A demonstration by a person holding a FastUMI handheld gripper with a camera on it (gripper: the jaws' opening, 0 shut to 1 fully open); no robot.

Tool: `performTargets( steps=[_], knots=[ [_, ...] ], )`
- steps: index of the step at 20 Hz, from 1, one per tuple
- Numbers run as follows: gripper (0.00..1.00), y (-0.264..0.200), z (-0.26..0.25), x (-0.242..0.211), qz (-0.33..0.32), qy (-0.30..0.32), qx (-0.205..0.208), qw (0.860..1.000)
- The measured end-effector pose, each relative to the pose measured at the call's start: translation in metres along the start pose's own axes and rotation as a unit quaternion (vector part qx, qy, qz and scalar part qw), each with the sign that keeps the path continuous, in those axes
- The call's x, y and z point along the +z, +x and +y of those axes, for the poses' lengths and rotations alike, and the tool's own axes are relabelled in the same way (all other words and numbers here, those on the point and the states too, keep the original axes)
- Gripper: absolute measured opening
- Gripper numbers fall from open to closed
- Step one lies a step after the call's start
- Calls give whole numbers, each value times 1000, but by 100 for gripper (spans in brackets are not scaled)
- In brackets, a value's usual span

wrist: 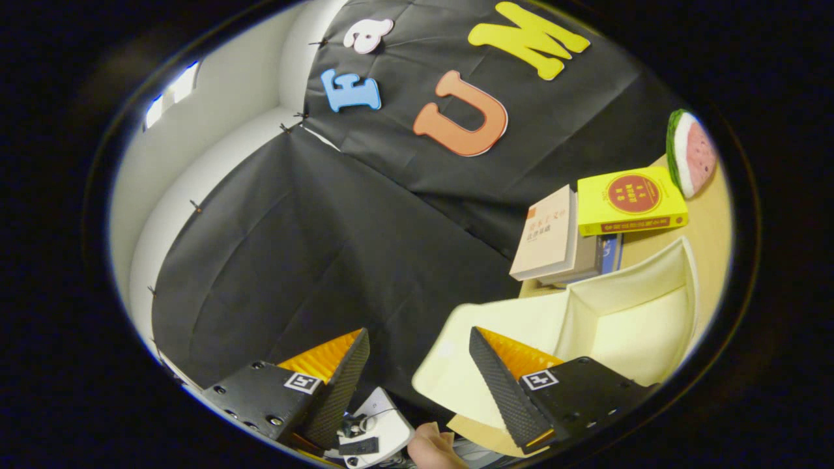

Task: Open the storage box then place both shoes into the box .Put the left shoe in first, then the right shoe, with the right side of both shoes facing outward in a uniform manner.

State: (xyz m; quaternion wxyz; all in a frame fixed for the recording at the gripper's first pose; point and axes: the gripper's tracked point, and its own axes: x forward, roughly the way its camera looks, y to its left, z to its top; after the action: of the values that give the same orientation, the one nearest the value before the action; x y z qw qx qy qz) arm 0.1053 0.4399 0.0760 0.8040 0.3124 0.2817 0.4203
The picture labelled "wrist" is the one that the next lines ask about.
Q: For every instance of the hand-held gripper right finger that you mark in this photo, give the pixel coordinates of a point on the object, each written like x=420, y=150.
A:
x=505, y=391

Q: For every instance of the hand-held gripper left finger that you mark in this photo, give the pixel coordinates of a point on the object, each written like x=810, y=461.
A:
x=339, y=391

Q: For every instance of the beige fabric storage box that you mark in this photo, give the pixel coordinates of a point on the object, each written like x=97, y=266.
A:
x=638, y=326

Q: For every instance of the white device with black parts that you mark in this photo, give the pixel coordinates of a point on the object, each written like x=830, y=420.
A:
x=388, y=423

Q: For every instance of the beige book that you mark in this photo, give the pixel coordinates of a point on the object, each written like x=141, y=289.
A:
x=547, y=238

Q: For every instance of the blue book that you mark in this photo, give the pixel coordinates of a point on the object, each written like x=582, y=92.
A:
x=609, y=254

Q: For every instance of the yellow book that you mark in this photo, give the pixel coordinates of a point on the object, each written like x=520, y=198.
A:
x=632, y=195

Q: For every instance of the watermelon slice plush toy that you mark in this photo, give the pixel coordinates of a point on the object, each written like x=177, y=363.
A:
x=694, y=153

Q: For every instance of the long ceiling light panel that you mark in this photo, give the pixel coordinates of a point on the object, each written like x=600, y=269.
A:
x=184, y=81

